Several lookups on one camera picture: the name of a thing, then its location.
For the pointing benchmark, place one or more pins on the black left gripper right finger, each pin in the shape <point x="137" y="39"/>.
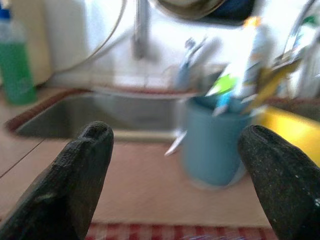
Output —
<point x="285" y="185"/>

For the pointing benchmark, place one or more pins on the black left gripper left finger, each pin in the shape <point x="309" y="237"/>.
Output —
<point x="65" y="180"/>

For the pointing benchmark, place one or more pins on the yellow plastic scoop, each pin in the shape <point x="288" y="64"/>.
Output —
<point x="295" y="132"/>

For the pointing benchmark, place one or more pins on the blue ceramic mug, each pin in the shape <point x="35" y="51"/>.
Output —
<point x="212" y="150"/>

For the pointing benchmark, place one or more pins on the steel sink basin with drain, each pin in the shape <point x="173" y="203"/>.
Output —
<point x="100" y="115"/>

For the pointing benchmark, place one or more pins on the blue plastic utensil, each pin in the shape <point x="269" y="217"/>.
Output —
<point x="222" y="103"/>

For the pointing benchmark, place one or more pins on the green white plastic utensil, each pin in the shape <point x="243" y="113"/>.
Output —
<point x="222" y="85"/>

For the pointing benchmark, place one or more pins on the red white checked cloth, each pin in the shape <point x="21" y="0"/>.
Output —
<point x="175" y="232"/>

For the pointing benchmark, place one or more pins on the green dish soap bottle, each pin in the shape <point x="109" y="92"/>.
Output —
<point x="15" y="70"/>

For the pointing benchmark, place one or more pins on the beige water ionizer appliance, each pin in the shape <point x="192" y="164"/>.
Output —
<point x="32" y="50"/>

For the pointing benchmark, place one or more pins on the white bottle orange cap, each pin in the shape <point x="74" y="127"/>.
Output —
<point x="260" y="50"/>

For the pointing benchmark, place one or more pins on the blue toothbrush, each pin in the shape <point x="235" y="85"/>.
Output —
<point x="183" y="68"/>

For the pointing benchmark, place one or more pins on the hanging metal ladle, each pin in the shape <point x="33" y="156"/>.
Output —
<point x="297" y="27"/>

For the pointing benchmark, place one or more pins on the white toothbrush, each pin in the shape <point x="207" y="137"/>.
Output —
<point x="198" y="47"/>

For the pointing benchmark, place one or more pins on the hanging dark metal pan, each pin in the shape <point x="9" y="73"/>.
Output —
<point x="200" y="10"/>

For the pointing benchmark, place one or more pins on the metal wall faucet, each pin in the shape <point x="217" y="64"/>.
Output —
<point x="141" y="30"/>

